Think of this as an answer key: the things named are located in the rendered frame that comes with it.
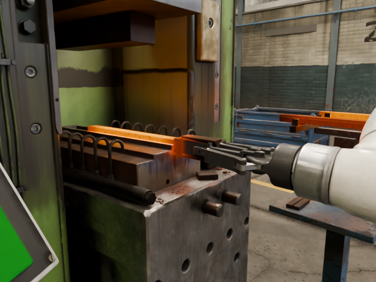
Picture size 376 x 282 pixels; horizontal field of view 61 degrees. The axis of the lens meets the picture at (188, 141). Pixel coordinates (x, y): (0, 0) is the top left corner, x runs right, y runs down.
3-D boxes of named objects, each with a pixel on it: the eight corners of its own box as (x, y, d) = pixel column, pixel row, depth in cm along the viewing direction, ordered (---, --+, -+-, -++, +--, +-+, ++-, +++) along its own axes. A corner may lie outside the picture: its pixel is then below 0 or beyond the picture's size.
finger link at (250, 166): (273, 172, 55) (263, 179, 50) (245, 166, 58) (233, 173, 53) (275, 158, 54) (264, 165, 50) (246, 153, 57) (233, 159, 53)
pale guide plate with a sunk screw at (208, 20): (219, 61, 98) (220, 1, 94) (201, 60, 91) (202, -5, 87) (212, 61, 99) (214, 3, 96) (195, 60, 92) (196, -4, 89)
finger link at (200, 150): (217, 157, 61) (208, 160, 59) (196, 153, 64) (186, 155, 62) (217, 149, 61) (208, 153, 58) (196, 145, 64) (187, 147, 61)
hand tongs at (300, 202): (343, 167, 143) (344, 164, 143) (353, 169, 141) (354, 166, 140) (285, 207, 99) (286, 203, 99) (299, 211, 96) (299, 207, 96)
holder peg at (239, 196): (243, 203, 72) (243, 192, 72) (236, 207, 70) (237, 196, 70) (227, 200, 75) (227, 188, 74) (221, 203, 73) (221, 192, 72)
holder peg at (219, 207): (224, 215, 66) (225, 202, 66) (217, 219, 64) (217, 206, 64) (208, 210, 69) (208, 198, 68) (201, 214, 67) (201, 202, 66)
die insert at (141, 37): (155, 44, 73) (155, 16, 72) (130, 41, 67) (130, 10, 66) (78, 51, 91) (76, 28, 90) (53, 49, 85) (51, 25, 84)
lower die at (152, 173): (200, 173, 75) (200, 137, 74) (137, 198, 60) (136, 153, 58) (91, 149, 101) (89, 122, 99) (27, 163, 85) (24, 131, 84)
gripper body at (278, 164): (287, 197, 50) (235, 183, 56) (305, 184, 57) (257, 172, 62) (292, 151, 49) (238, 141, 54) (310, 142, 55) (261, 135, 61)
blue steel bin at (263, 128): (329, 159, 459) (333, 109, 445) (310, 171, 399) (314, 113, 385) (254, 148, 534) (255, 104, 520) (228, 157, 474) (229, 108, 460)
